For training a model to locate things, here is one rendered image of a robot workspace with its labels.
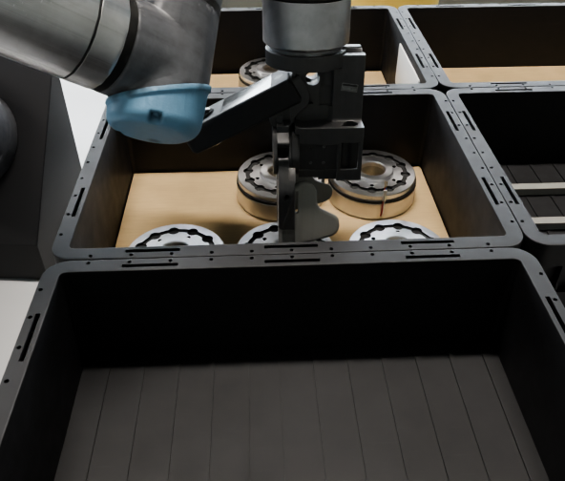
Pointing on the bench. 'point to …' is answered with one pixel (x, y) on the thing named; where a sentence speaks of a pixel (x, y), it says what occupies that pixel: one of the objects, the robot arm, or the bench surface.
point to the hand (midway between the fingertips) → (282, 240)
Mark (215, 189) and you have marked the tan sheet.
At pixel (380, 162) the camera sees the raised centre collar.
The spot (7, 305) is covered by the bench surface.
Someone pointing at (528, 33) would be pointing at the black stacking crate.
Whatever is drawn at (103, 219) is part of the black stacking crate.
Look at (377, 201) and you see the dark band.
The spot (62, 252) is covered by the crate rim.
